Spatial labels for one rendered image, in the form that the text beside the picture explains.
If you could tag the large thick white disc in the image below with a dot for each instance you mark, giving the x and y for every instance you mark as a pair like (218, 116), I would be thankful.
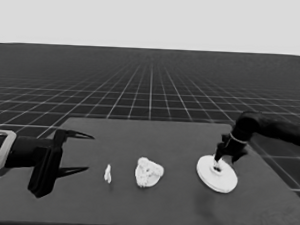
(225, 182)

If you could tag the small white T-shaped piece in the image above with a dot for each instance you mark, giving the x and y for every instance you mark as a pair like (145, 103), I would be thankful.
(107, 175)

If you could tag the white round carrier with pins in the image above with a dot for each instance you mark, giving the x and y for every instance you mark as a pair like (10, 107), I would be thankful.
(152, 181)

